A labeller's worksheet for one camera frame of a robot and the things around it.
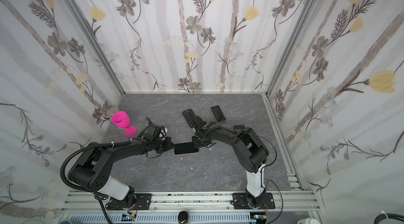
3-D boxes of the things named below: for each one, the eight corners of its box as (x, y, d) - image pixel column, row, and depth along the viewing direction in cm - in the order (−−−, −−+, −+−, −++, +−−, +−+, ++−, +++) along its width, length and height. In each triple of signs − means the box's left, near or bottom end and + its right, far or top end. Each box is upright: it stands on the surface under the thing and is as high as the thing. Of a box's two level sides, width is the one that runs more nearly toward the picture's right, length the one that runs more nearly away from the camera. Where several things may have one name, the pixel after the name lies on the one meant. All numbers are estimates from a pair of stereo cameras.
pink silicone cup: (120, 136, 99) (109, 122, 87) (125, 125, 104) (114, 111, 92) (134, 136, 99) (124, 122, 87) (138, 125, 105) (129, 111, 92)
